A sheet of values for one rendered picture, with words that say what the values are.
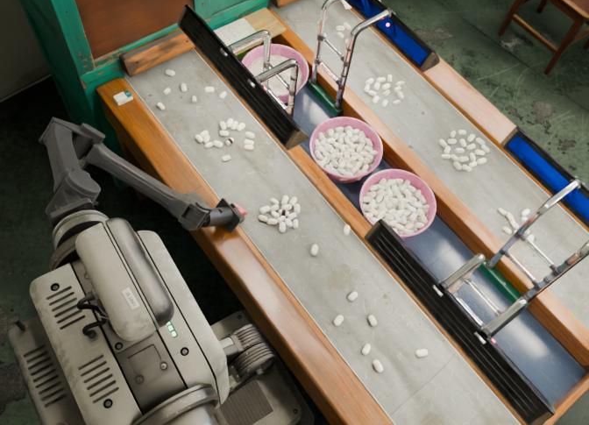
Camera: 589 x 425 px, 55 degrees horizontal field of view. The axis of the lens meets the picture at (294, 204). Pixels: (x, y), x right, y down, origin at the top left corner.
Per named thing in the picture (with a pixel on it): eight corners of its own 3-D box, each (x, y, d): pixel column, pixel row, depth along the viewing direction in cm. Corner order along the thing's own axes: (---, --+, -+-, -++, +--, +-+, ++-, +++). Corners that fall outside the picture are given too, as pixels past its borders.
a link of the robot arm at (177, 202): (60, 156, 158) (80, 124, 156) (65, 152, 164) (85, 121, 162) (192, 237, 170) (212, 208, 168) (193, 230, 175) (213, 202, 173)
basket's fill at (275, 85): (267, 115, 222) (267, 105, 217) (234, 77, 229) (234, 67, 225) (312, 90, 229) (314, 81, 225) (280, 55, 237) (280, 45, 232)
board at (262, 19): (218, 64, 222) (218, 61, 221) (197, 39, 227) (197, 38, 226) (287, 31, 233) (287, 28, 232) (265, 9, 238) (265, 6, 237)
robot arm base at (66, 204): (71, 259, 120) (48, 219, 112) (61, 237, 125) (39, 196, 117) (110, 240, 123) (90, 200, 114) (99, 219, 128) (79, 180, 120)
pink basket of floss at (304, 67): (300, 116, 223) (302, 101, 215) (233, 103, 224) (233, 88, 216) (311, 67, 236) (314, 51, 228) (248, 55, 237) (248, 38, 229)
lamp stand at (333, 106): (337, 118, 224) (356, 33, 185) (305, 86, 231) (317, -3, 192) (372, 98, 231) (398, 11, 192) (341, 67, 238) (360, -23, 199)
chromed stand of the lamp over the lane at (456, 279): (434, 386, 176) (488, 345, 137) (391, 334, 183) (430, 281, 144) (476, 350, 182) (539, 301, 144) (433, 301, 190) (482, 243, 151)
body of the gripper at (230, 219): (226, 196, 186) (210, 198, 179) (244, 219, 182) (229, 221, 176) (216, 210, 188) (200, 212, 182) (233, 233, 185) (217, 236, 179)
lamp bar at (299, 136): (287, 152, 170) (289, 138, 164) (177, 25, 192) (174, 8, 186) (308, 139, 173) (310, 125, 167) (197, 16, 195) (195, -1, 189)
